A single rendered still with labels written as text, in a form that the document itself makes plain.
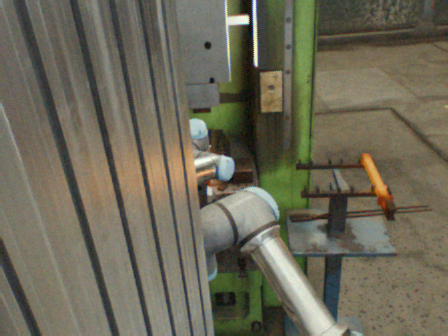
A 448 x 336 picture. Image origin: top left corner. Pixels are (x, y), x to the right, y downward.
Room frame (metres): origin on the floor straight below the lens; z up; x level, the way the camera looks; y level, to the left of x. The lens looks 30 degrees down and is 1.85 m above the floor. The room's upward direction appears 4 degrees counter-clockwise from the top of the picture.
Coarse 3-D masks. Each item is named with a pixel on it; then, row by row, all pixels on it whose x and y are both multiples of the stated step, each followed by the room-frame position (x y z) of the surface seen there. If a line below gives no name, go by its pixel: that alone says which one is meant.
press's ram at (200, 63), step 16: (176, 0) 1.54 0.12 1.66; (192, 0) 1.54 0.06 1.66; (208, 0) 1.54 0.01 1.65; (224, 0) 1.53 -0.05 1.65; (192, 16) 1.54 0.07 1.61; (208, 16) 1.54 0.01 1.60; (224, 16) 1.53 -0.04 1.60; (240, 16) 1.72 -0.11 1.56; (192, 32) 1.54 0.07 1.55; (208, 32) 1.54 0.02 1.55; (224, 32) 1.53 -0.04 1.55; (192, 48) 1.54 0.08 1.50; (208, 48) 1.54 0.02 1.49; (224, 48) 1.53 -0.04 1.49; (192, 64) 1.54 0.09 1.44; (208, 64) 1.54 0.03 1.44; (224, 64) 1.53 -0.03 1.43; (192, 80) 1.54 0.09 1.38; (208, 80) 1.54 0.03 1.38; (224, 80) 1.53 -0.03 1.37
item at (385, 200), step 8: (368, 160) 1.44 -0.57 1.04; (368, 168) 1.38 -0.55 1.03; (376, 176) 1.32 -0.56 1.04; (376, 184) 1.26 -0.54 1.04; (376, 192) 1.24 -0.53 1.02; (384, 192) 1.21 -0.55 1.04; (384, 200) 1.14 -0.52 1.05; (392, 200) 1.14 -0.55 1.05; (384, 208) 1.15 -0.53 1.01; (392, 208) 1.10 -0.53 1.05; (392, 216) 1.09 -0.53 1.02
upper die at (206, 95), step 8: (192, 88) 1.54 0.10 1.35; (200, 88) 1.54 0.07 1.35; (208, 88) 1.54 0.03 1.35; (216, 88) 1.54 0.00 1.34; (192, 96) 1.54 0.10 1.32; (200, 96) 1.54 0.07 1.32; (208, 96) 1.54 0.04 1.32; (216, 96) 1.54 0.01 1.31; (192, 104) 1.54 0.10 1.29; (200, 104) 1.54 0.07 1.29; (208, 104) 1.54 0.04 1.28; (216, 104) 1.54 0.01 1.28
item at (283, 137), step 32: (288, 0) 1.67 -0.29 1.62; (288, 32) 1.67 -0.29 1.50; (288, 64) 1.67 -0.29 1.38; (256, 96) 1.67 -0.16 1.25; (288, 96) 1.67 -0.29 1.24; (256, 128) 1.68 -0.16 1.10; (288, 128) 1.67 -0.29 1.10; (256, 160) 1.74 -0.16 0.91; (288, 160) 1.67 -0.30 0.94; (288, 192) 1.67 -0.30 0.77
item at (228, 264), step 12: (240, 144) 1.92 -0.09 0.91; (240, 156) 1.79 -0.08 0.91; (252, 168) 1.66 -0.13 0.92; (228, 180) 1.57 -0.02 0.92; (216, 192) 1.48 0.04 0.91; (228, 192) 1.48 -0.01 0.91; (228, 252) 1.48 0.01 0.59; (240, 252) 1.47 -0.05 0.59; (228, 264) 1.48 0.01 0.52; (240, 264) 1.48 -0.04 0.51; (252, 264) 1.47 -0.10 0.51
